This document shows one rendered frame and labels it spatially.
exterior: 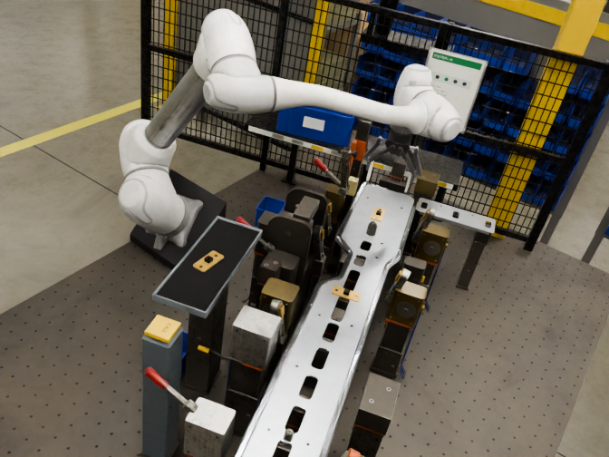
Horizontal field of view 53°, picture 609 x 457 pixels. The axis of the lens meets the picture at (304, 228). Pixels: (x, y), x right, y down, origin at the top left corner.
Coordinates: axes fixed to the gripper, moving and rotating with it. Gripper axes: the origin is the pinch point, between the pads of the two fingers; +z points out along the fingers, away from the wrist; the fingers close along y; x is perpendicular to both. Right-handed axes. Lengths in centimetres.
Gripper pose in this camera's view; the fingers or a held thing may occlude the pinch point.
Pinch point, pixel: (387, 181)
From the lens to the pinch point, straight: 210.4
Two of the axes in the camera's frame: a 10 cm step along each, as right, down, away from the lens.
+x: 3.0, -5.2, 8.0
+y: 9.4, 3.0, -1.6
